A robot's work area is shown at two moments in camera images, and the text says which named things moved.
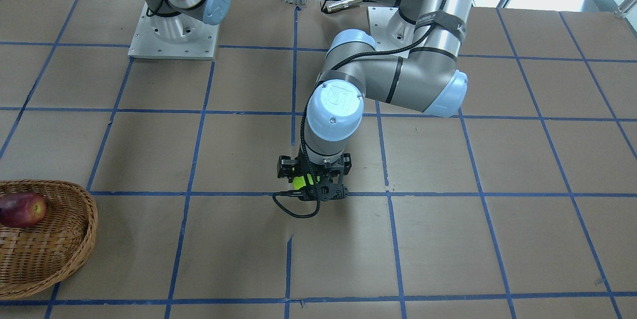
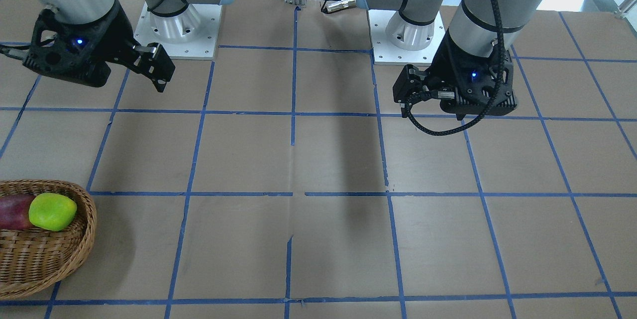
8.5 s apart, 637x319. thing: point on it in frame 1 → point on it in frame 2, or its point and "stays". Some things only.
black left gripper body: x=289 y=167 → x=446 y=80
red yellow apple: x=22 y=209 stays
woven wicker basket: x=33 y=258 stays
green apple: x=299 y=181 → x=52 y=211
